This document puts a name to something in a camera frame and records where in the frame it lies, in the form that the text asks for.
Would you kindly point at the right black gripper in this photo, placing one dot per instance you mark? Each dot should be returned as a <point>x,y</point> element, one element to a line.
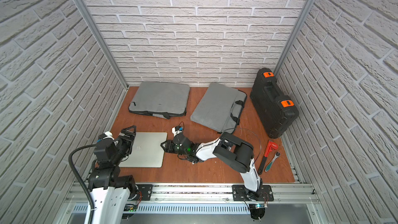
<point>169,145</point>

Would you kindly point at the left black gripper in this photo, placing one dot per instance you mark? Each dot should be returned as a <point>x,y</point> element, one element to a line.
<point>127,135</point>

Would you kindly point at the silver apple laptop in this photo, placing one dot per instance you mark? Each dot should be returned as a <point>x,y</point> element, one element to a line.
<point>146,151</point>

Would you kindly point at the grey laptop bag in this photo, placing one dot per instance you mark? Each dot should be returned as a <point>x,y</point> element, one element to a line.
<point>160,99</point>
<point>220,108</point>

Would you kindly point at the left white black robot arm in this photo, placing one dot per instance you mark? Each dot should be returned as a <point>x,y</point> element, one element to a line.
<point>108,190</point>

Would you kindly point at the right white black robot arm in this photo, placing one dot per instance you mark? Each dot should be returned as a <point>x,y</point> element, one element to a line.
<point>233,151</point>

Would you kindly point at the red black pipe wrench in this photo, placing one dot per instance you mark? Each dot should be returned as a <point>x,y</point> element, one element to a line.
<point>270,146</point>

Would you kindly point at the black tool case orange latches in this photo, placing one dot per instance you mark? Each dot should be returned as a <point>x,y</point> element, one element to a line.
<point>276,110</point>

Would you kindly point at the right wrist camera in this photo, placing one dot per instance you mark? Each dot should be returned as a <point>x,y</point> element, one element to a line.
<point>177,130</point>

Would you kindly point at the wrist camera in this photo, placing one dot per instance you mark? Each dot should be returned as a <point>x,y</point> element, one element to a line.
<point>106,135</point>
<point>177,130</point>

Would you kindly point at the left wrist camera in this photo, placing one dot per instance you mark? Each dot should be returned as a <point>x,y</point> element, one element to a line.
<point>106,135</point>

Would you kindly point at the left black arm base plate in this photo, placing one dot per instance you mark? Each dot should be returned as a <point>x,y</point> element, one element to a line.
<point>143,192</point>

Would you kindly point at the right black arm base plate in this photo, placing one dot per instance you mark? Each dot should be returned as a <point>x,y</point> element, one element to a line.
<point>264,194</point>

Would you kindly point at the green handled ratchet wrench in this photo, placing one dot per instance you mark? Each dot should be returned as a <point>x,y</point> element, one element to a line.
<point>269,166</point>

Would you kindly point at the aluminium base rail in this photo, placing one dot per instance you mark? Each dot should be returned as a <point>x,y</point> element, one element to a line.
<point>207,193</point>

